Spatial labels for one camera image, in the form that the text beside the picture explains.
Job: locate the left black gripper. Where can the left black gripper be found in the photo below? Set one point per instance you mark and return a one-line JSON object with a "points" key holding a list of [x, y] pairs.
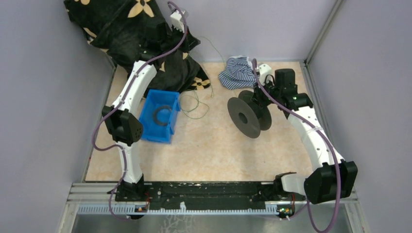
{"points": [[190, 42]]}

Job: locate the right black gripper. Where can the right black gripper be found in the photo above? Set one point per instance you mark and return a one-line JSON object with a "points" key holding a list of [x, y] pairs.
{"points": [[258, 93]]}

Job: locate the black cable spool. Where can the black cable spool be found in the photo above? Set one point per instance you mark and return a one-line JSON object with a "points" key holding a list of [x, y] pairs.
{"points": [[247, 115]]}

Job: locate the blue plastic bin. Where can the blue plastic bin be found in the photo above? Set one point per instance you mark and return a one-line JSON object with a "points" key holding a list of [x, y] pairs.
{"points": [[159, 116]]}

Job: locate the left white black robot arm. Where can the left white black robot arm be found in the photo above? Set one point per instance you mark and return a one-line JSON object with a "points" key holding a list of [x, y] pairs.
{"points": [[120, 118]]}

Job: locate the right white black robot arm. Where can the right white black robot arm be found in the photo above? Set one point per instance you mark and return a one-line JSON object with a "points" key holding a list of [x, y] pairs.
{"points": [[333, 177]]}

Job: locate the blue white striped cloth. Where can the blue white striped cloth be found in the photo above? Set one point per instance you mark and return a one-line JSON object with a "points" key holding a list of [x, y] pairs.
{"points": [[238, 73]]}

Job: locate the black beige floral blanket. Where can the black beige floral blanket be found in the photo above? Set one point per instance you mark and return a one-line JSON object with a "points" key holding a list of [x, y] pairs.
{"points": [[116, 27]]}

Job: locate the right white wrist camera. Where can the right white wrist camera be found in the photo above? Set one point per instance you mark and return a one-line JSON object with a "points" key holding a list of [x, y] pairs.
{"points": [[264, 70]]}

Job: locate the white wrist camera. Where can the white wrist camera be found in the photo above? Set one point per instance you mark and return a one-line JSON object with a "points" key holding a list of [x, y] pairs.
{"points": [[264, 70], [177, 20]]}

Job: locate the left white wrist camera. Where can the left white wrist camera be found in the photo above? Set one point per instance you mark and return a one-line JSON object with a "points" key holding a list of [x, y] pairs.
{"points": [[177, 20]]}

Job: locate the aluminium frame rail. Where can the aluminium frame rail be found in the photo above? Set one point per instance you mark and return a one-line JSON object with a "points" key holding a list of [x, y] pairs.
{"points": [[102, 192]]}

